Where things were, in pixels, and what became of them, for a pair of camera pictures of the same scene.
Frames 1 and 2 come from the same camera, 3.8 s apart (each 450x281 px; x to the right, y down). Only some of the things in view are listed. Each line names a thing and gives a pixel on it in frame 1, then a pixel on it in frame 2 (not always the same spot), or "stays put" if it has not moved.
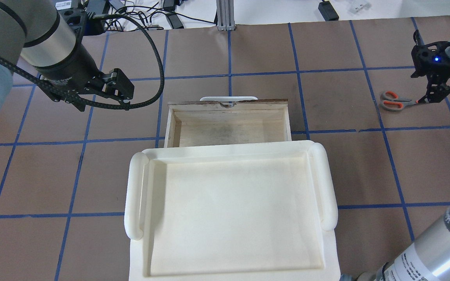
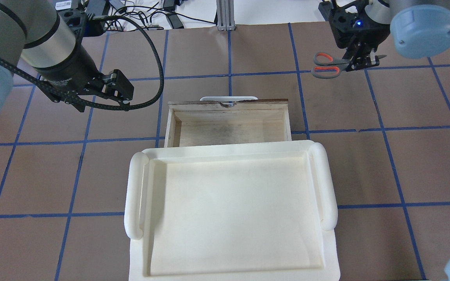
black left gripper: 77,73 stays put
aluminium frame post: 224,17 stays put
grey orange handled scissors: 390,101 to 327,67
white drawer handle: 228,100 stays put
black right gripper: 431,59 to 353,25
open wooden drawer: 195,122 stays put
